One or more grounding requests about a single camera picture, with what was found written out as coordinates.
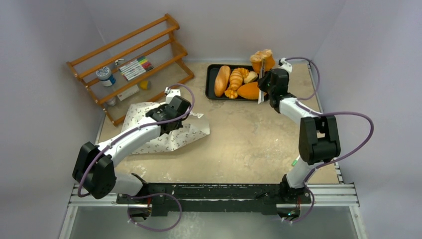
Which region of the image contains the seeded fake bread bun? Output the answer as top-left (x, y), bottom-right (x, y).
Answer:
top-left (243, 71), bottom-right (258, 84)

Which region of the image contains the round fake bread roll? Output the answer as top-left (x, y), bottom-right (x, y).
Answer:
top-left (237, 82), bottom-right (260, 100)

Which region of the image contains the fake muffin orange cup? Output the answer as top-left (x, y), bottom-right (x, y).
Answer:
top-left (249, 49), bottom-right (275, 74)

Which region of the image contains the fake croissant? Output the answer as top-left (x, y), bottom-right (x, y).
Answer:
top-left (229, 68), bottom-right (243, 91)

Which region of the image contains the patterned white paper bag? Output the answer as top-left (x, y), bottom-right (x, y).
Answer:
top-left (121, 102), bottom-right (210, 155)

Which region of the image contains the braided fake bread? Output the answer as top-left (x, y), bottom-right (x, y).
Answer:
top-left (224, 68), bottom-right (249, 99)

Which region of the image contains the black plastic tray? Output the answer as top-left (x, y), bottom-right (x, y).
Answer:
top-left (205, 64), bottom-right (258, 102)

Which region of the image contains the long fake bread loaf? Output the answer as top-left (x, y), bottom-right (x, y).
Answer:
top-left (214, 65), bottom-right (231, 97)

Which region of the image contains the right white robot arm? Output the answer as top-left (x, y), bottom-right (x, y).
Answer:
top-left (258, 68), bottom-right (341, 203)

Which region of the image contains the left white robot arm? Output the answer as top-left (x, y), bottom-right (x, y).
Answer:
top-left (72, 96), bottom-right (194, 204)

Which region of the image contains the yellow grey eraser block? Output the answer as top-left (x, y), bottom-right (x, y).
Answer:
top-left (139, 80), bottom-right (151, 90)

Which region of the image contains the orange wooden rack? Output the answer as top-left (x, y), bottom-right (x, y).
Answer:
top-left (66, 13), bottom-right (195, 126)

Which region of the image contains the small white box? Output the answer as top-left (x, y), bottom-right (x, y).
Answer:
top-left (117, 85), bottom-right (139, 101)

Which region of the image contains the pack of coloured markers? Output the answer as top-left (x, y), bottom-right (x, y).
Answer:
top-left (118, 56), bottom-right (154, 81)

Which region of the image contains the blue lid jar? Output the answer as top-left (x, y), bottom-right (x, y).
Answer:
top-left (96, 66), bottom-right (116, 87)

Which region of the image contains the green cap white marker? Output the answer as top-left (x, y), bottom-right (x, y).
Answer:
top-left (291, 156), bottom-right (300, 166)

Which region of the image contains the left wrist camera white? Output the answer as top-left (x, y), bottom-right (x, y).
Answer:
top-left (164, 87), bottom-right (181, 104)

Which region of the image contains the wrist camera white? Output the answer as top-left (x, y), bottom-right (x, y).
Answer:
top-left (164, 87), bottom-right (181, 104)
top-left (279, 58), bottom-right (293, 74)

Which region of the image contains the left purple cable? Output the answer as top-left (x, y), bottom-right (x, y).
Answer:
top-left (76, 83), bottom-right (196, 199)

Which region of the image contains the purple cable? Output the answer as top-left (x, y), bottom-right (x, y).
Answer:
top-left (76, 83), bottom-right (196, 199)
top-left (283, 57), bottom-right (375, 185)

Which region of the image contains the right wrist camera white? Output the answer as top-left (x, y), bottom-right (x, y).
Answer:
top-left (279, 58), bottom-right (293, 74)

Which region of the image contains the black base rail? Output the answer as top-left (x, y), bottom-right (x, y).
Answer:
top-left (112, 176), bottom-right (312, 217)

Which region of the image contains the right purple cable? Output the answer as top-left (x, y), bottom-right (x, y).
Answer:
top-left (283, 57), bottom-right (375, 185)

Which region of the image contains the aluminium frame rail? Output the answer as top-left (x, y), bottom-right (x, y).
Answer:
top-left (68, 184), bottom-right (360, 207)

